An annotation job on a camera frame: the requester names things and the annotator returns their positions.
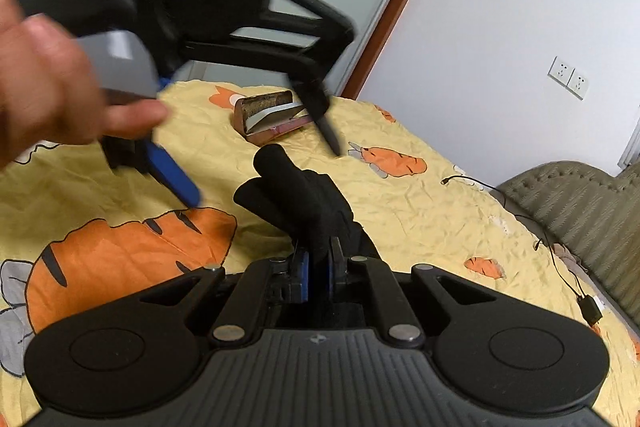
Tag black pants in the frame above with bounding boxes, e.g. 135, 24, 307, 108
233, 144, 382, 308

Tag olive upholstered headboard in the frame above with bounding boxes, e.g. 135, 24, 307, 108
500, 160, 640, 339

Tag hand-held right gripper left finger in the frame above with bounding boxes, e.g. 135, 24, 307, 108
136, 242, 314, 346

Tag brown wooden door frame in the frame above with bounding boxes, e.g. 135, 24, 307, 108
344, 0, 459, 100

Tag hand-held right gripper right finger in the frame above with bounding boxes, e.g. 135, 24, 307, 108
327, 237, 502, 349

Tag beige cloth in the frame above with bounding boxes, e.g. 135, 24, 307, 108
552, 243, 582, 266

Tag yellow carrot print bedsheet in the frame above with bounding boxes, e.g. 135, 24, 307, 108
0, 79, 640, 427

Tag white wall socket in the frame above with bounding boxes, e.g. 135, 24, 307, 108
567, 68, 590, 100
547, 55, 575, 84

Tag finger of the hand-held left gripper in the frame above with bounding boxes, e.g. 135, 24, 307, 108
100, 132, 204, 209
182, 0, 357, 157

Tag person's left hand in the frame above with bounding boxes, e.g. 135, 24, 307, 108
0, 0, 169, 168

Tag brown glasses case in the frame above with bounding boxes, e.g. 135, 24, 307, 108
232, 90, 322, 148

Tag grey window frame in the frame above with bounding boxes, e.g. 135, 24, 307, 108
617, 106, 640, 168

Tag black power adapter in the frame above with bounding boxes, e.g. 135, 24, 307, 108
577, 294, 604, 327

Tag black cable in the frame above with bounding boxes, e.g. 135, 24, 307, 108
441, 175, 548, 240
533, 239, 587, 300

